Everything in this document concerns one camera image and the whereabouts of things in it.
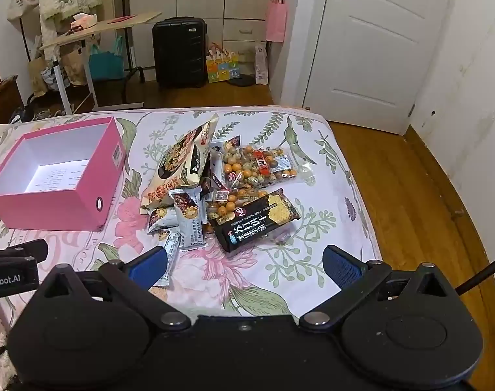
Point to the teal bag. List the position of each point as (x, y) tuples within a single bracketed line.
[(106, 63)]

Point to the small silver snack packet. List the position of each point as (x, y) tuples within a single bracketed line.
[(225, 146)]

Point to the brown paper bag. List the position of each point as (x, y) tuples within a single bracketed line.
[(38, 75)]

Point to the pair of shoes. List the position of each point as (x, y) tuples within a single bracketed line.
[(48, 114)]

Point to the colourful gift bag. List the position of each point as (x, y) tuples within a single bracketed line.
[(222, 67)]

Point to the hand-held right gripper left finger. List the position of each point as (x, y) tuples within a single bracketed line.
[(149, 264)]

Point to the pink paper bag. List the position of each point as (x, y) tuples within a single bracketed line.
[(276, 22)]

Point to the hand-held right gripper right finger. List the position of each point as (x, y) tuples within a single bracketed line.
[(341, 269)]

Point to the white door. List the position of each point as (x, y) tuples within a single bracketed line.
[(365, 49)]

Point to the white wardrobe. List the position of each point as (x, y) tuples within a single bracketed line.
[(231, 4)]

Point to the pink and white tissue box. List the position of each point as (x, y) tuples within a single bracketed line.
[(84, 20)]

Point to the clear bag of coated peanuts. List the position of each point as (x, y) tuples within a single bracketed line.
[(225, 209), (251, 163)]

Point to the red booklet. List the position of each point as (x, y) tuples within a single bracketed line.
[(121, 18)]

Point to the black cracker packet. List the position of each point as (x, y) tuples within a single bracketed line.
[(251, 220)]

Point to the large beige noodle snack bag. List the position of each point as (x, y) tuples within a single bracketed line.
[(178, 159)]

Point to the grey snack bar packet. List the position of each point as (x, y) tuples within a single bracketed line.
[(163, 218), (189, 211), (170, 258)]

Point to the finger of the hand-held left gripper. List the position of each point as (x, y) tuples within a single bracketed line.
[(29, 249)]

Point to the black suitcase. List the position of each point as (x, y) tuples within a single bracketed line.
[(178, 53)]

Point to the white printed gift bag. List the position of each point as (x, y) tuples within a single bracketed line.
[(261, 63)]

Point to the beige patterned bag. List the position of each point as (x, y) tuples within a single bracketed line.
[(74, 63)]

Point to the wooden nightstand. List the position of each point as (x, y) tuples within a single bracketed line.
[(1, 97)]

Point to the wooden overbed table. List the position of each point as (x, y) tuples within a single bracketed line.
[(88, 32)]

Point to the black round stand base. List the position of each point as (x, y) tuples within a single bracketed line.
[(241, 80)]

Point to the pink cardboard box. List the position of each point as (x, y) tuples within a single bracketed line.
[(48, 207)]

